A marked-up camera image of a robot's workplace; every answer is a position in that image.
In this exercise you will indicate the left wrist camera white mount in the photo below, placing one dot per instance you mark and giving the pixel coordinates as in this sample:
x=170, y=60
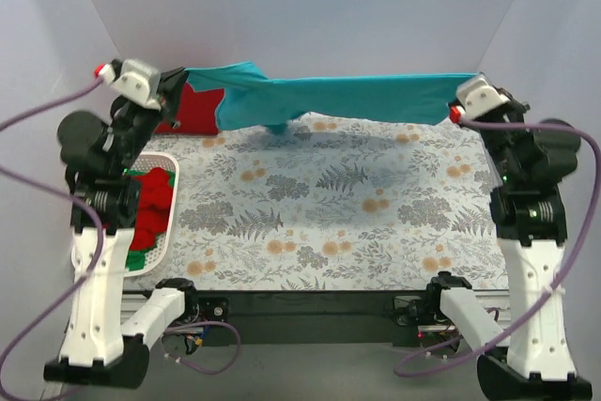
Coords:
x=133, y=79

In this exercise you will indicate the floral patterned table mat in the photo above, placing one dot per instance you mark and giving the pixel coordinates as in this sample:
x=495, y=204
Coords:
x=332, y=204

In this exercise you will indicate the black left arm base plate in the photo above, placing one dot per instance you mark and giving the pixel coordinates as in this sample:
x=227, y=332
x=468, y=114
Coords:
x=205, y=309

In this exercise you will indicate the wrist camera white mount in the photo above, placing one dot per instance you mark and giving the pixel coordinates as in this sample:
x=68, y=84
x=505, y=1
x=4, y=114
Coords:
x=475, y=98
x=133, y=79

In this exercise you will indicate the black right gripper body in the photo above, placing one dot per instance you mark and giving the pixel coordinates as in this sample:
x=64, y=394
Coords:
x=491, y=115

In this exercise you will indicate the aluminium frame rail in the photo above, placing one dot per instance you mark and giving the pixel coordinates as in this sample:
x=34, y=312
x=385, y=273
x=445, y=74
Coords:
x=100, y=350

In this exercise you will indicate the crumpled green t shirt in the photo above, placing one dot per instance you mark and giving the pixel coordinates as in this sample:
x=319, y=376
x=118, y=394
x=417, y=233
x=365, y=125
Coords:
x=136, y=260

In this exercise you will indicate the white plastic laundry basket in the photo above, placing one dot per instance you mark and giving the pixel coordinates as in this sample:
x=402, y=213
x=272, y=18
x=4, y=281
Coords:
x=139, y=203

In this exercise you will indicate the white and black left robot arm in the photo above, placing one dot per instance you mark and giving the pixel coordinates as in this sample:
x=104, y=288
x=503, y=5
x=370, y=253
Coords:
x=88, y=145

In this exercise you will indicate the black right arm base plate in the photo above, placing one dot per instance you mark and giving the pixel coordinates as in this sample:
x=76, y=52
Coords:
x=413, y=310

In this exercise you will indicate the teal t shirt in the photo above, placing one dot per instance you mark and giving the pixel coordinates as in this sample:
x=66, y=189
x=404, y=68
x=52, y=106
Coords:
x=251, y=98

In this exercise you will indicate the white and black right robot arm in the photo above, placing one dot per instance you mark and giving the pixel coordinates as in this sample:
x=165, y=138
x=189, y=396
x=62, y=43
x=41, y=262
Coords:
x=530, y=359

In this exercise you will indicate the crumpled red t shirt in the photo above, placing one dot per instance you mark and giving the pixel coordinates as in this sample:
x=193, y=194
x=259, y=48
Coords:
x=152, y=208

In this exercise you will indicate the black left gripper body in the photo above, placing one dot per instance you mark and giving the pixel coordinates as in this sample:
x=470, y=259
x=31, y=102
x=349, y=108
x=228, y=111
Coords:
x=165, y=92

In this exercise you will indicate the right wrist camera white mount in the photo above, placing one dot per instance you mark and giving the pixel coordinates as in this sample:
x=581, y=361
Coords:
x=475, y=98

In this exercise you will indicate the folded red t shirt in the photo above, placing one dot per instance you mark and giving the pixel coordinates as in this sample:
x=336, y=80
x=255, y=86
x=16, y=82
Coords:
x=197, y=113

